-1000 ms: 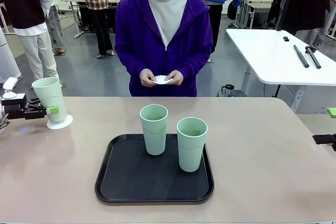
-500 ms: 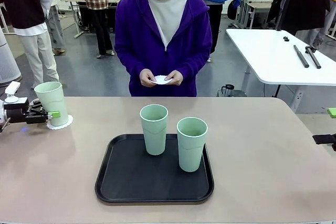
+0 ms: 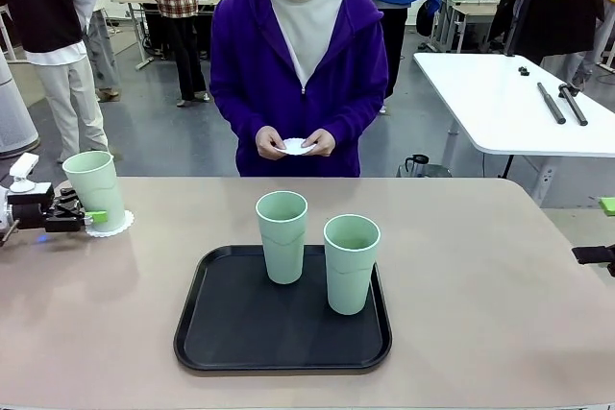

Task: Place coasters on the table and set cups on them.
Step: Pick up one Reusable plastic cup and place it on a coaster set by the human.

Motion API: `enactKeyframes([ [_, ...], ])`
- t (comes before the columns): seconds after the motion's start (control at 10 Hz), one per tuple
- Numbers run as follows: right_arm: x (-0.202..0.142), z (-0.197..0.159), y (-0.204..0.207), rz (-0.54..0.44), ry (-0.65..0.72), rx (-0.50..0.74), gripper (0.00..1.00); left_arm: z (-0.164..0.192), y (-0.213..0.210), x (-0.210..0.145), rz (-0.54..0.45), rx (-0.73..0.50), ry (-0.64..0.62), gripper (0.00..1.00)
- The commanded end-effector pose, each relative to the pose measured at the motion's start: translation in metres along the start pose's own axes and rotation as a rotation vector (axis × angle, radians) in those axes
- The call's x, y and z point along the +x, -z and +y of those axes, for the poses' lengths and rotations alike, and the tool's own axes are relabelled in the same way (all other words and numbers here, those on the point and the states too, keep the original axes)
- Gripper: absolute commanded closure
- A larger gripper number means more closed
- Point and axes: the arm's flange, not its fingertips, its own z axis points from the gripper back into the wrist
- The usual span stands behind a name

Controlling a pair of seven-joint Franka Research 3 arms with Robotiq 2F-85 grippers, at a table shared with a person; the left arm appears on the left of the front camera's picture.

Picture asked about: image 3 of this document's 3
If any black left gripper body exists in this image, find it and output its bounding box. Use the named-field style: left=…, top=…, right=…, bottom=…
left=7, top=182, right=55, bottom=231

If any pale green plastic cup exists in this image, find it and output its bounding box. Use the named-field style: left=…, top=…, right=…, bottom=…
left=323, top=214, right=382, bottom=316
left=61, top=150, right=127, bottom=232
left=255, top=190, right=308, bottom=285

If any white scalloped paper coaster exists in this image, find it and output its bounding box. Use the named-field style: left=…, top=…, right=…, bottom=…
left=86, top=209, right=135, bottom=238
left=281, top=137, right=318, bottom=157

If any person's right purple-sleeved forearm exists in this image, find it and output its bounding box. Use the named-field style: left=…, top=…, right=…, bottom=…
left=209, top=87, right=270, bottom=135

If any person's left purple-sleeved forearm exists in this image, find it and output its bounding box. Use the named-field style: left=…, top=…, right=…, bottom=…
left=326, top=87, right=389, bottom=140

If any person's right hand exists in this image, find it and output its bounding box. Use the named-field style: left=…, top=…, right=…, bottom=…
left=256, top=125, right=289, bottom=160

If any person's left hand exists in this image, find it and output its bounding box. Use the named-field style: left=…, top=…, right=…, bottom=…
left=301, top=129, right=336, bottom=157

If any black metal rod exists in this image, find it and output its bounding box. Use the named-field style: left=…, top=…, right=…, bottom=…
left=557, top=84, right=589, bottom=127
left=536, top=82, right=567, bottom=126

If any person in grey trousers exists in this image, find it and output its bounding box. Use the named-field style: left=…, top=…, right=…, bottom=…
left=71, top=0, right=121, bottom=102

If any white side table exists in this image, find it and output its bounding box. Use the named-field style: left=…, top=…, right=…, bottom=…
left=412, top=52, right=615, bottom=180

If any black plastic serving tray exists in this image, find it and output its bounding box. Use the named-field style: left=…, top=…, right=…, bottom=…
left=173, top=243, right=394, bottom=373

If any black-lidded clear pitcher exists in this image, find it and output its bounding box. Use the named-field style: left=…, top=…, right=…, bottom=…
left=397, top=154, right=453, bottom=179

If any black hanging coat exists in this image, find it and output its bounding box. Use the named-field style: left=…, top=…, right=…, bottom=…
left=487, top=0, right=606, bottom=65

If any person in purple hoodie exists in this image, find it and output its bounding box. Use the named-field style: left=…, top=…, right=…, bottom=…
left=209, top=0, right=389, bottom=179

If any white background desk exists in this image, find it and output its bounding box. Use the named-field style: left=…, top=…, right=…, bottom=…
left=431, top=0, right=501, bottom=54

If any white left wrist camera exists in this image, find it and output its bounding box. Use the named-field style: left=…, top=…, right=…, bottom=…
left=9, top=153, right=40, bottom=193

